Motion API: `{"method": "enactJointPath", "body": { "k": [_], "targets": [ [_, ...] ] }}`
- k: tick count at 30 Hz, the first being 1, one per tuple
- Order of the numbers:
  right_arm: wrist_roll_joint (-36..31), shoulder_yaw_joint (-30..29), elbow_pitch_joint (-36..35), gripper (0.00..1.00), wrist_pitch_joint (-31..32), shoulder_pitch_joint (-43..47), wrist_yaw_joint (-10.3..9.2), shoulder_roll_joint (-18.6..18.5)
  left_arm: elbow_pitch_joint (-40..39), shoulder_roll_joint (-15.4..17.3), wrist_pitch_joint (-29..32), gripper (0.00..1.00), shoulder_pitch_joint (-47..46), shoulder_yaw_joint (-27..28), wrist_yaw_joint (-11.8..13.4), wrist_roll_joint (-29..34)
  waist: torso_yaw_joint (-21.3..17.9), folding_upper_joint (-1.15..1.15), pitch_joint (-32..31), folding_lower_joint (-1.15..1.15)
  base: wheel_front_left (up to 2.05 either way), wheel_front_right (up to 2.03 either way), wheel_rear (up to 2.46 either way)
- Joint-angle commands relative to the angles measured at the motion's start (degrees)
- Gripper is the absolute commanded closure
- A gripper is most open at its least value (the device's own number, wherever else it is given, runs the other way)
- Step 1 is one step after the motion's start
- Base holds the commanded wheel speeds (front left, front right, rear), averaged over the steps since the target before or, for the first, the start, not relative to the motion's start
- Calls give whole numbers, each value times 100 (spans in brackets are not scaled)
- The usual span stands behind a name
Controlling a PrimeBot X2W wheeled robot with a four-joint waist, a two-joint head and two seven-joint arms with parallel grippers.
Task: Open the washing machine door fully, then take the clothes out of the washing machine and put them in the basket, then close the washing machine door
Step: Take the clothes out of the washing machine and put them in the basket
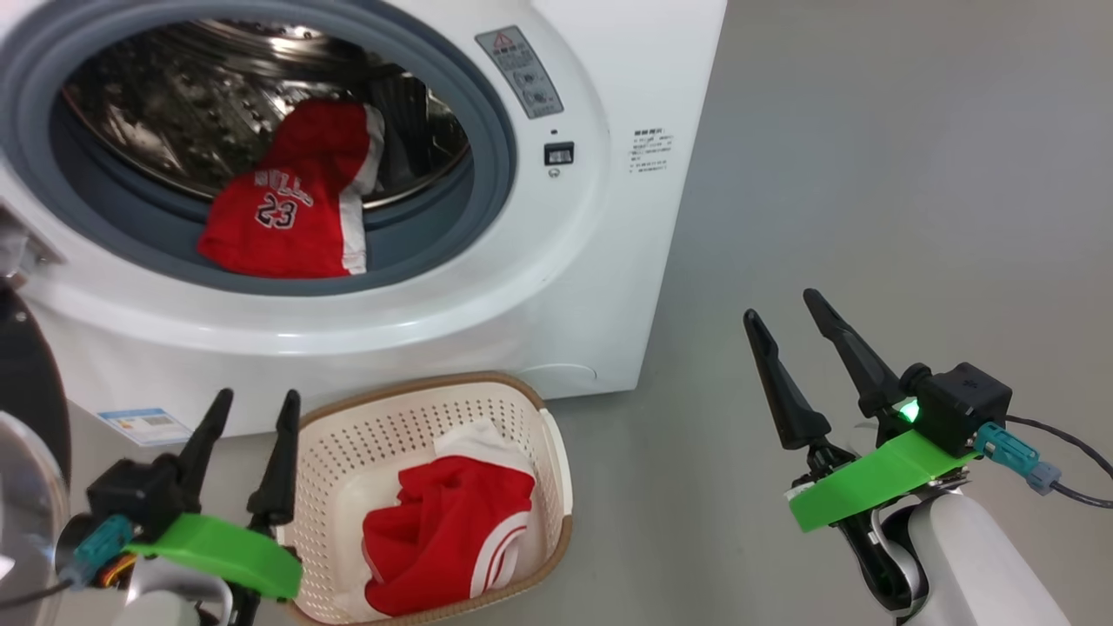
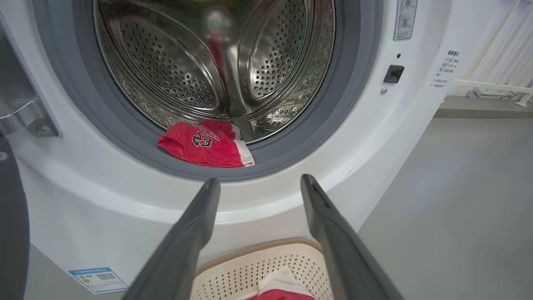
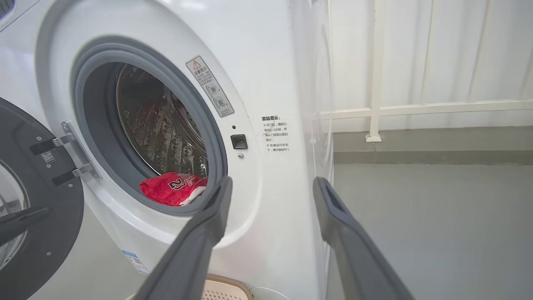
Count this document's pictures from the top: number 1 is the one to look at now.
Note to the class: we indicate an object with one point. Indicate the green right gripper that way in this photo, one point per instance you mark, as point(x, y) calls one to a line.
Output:
point(869, 482)

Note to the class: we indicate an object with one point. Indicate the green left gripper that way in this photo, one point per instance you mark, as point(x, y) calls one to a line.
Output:
point(226, 548)

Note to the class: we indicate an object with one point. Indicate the red garment with white stripes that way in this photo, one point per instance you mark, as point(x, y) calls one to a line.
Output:
point(435, 539)

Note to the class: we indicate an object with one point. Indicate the red number 23 jersey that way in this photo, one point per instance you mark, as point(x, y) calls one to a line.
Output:
point(278, 243)

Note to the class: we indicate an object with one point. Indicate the black round glass washer door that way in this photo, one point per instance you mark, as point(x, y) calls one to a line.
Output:
point(26, 374)

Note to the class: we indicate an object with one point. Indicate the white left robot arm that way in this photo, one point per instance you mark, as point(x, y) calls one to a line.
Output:
point(165, 609)

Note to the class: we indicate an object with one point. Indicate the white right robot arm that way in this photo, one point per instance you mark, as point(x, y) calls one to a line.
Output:
point(983, 565)

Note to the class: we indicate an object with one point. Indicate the cream laundry basket brown rim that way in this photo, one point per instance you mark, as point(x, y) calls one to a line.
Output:
point(365, 443)

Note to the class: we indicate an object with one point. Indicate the white front-load washing machine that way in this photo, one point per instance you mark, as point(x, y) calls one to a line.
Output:
point(565, 287)

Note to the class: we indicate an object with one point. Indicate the blue energy label sticker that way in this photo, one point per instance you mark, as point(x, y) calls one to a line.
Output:
point(143, 426)

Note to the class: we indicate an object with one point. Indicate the grey warning label sticker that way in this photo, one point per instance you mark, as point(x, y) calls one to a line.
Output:
point(520, 71)

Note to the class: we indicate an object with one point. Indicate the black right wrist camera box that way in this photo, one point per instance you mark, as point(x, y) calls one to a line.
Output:
point(965, 404)

